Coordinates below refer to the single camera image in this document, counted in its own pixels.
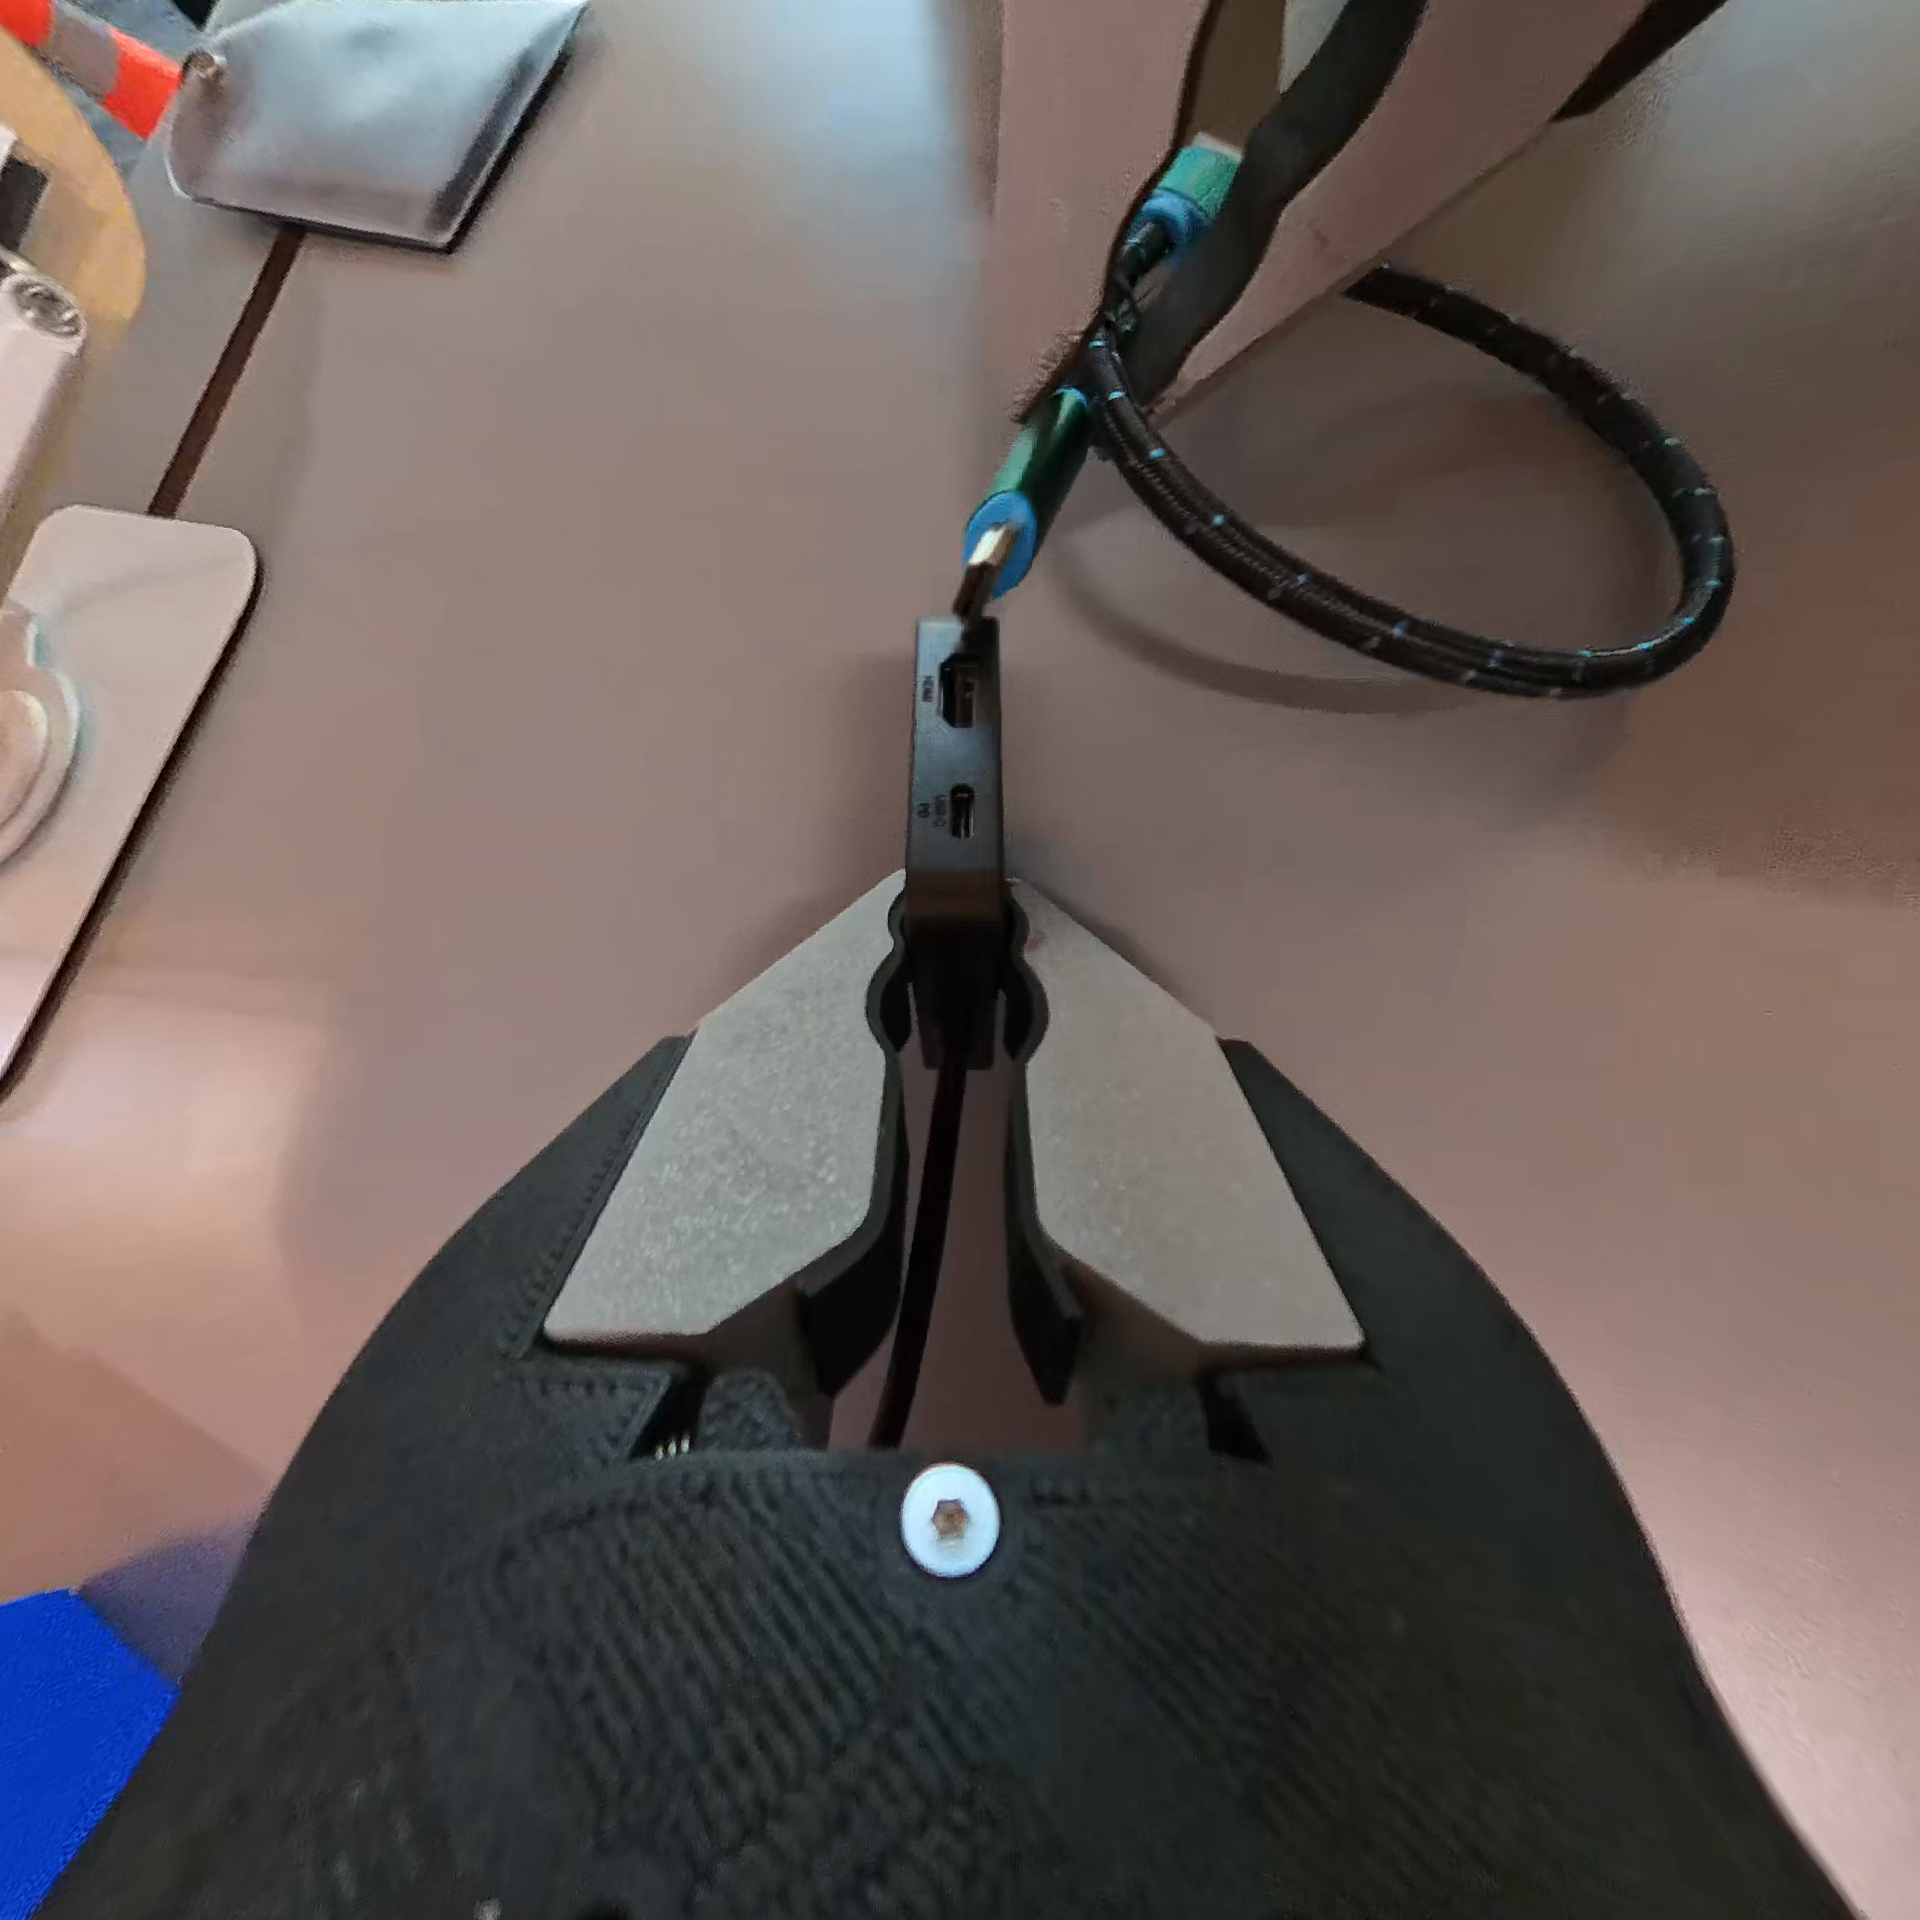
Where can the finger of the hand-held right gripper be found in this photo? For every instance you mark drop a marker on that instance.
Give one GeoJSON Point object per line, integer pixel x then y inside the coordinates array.
{"type": "Point", "coordinates": [1442, 101]}
{"type": "Point", "coordinates": [1079, 149]}

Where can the blue storage bin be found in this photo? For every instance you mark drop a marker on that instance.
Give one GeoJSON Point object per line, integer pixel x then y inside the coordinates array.
{"type": "Point", "coordinates": [76, 1726]}

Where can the small black hub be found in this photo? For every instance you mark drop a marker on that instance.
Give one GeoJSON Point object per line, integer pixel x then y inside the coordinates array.
{"type": "Point", "coordinates": [957, 885]}

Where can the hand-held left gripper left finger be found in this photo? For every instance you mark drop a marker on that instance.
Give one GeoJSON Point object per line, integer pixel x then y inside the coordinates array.
{"type": "Point", "coordinates": [732, 1186]}

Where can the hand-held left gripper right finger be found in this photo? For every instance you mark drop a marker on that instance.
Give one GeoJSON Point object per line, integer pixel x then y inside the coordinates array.
{"type": "Point", "coordinates": [1184, 1186]}

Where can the orange traffic cone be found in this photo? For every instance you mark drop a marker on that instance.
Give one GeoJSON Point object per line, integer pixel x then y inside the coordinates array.
{"type": "Point", "coordinates": [125, 75]}

